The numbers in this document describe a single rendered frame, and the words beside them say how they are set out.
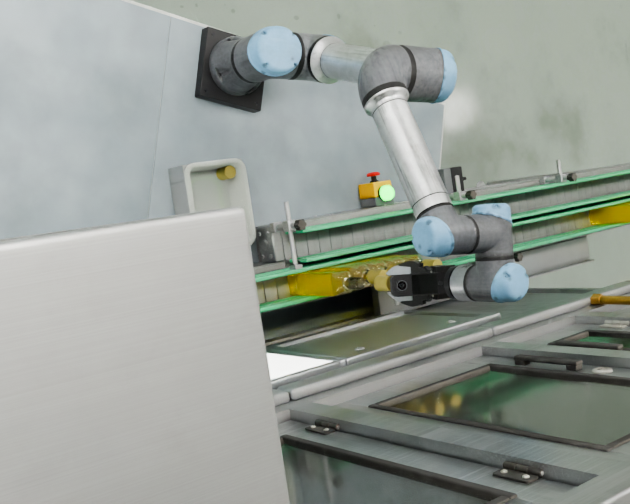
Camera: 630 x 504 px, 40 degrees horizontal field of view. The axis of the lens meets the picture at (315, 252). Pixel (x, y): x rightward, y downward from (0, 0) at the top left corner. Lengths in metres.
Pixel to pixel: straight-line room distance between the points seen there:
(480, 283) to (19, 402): 1.23
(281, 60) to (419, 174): 0.59
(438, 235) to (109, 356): 1.04
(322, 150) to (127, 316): 1.87
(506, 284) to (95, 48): 1.13
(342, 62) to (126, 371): 1.51
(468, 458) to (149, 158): 1.24
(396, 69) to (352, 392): 0.65
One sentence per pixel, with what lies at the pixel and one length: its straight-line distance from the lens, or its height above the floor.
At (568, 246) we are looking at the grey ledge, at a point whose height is 0.88.
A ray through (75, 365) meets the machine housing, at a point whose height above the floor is 2.13.
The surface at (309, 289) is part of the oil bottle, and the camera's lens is 2.13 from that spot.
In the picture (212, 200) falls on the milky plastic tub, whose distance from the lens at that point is 2.22.
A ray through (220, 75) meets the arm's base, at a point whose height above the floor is 0.80.
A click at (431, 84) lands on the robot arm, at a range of 1.84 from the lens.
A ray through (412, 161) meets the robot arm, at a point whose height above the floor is 1.49.
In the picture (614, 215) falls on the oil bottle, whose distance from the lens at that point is 3.03.
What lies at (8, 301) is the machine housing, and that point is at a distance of 0.60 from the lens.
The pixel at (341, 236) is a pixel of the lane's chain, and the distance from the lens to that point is 2.31.
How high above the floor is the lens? 2.70
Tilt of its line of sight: 54 degrees down
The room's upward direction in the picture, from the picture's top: 87 degrees clockwise
